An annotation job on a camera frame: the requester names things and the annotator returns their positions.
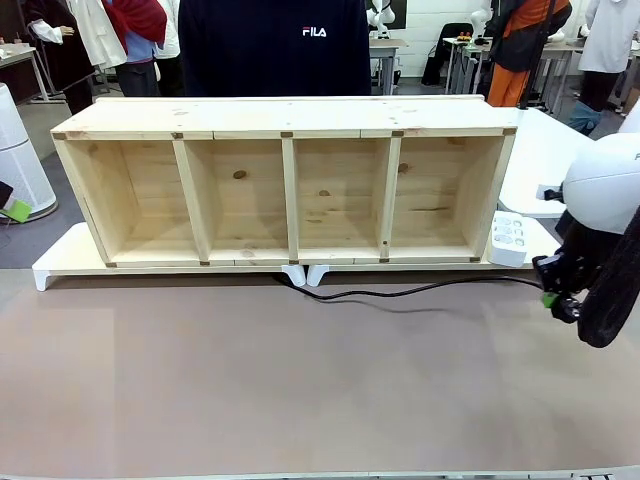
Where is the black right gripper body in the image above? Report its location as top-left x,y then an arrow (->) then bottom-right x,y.
531,219 -> 611,304

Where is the black power cable with plug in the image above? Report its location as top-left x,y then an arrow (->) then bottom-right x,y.
273,272 -> 581,322

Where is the white monitor riser stand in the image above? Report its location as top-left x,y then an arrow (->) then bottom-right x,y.
306,212 -> 565,288
32,222 -> 306,292

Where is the white cylindrical air purifier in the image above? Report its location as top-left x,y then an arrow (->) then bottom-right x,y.
0,82 -> 58,222

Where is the white multi-socket power strip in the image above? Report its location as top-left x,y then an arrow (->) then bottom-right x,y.
487,210 -> 531,269

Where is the grey desk with metal legs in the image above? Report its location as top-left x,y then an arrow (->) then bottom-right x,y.
0,43 -> 54,105

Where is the mannequin in black robe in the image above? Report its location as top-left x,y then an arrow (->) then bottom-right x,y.
23,0 -> 97,115

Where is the hanging white coat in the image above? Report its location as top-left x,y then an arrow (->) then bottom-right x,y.
73,0 -> 129,70

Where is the mannequin in red and blue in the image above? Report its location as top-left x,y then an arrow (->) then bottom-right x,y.
102,0 -> 169,98

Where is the black background chair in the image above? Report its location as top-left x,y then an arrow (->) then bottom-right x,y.
421,22 -> 475,87

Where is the four-compartment pine wooden shelf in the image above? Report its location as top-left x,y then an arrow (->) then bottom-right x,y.
50,94 -> 519,267

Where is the grey background work table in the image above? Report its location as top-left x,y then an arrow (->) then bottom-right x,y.
368,37 -> 410,96

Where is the person in navy FILA sweater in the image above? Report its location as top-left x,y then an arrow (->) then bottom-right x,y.
178,0 -> 372,98

